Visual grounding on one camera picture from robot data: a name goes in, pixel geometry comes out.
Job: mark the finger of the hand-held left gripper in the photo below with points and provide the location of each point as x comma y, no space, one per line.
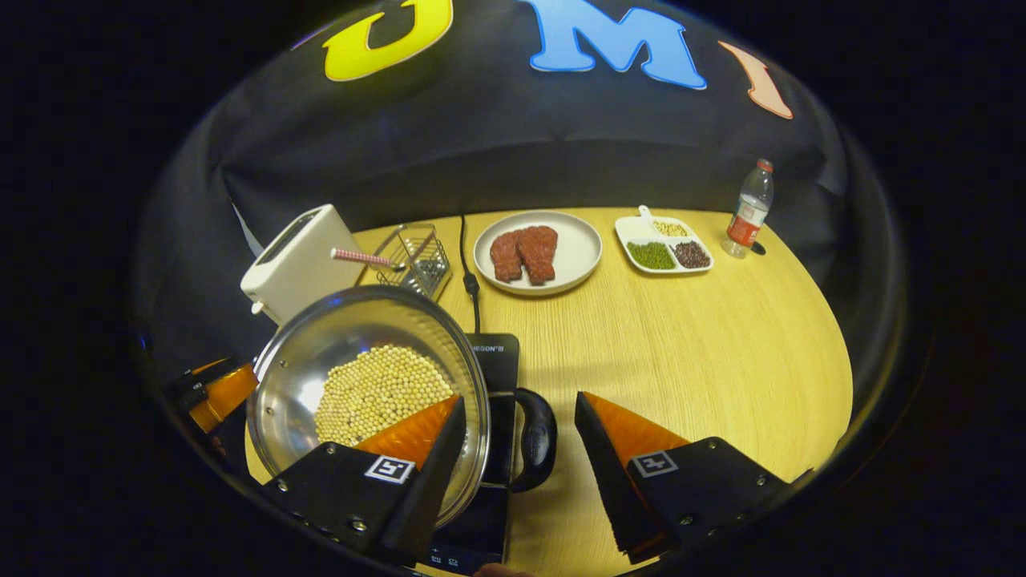
204,383
224,401

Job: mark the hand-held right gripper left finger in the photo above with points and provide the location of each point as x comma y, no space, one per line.
429,489

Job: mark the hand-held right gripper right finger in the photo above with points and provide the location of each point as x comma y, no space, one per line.
613,489

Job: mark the stainless steel pot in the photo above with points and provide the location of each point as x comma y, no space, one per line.
296,385

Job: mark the black induction cooktop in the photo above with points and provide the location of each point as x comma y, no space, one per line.
497,361

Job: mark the pile of soybeans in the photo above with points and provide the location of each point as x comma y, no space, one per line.
385,393

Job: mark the white box appliance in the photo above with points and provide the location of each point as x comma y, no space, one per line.
300,264

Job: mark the pink striped straw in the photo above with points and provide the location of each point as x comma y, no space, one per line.
361,257

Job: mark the pile of green beans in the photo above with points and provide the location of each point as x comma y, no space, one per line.
650,255

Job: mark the round white plate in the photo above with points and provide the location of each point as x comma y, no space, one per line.
577,252

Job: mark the red meat piece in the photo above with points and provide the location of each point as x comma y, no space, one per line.
506,256
539,255

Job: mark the pile of dark beans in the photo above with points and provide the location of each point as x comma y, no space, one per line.
692,255

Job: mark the white divided dish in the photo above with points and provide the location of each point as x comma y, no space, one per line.
637,231

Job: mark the pile of small yellow beans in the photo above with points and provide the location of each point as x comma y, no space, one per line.
671,228

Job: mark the clear plastic water bottle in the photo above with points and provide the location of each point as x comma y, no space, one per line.
745,224

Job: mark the black backdrop cloth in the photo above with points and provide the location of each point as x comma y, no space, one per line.
481,136

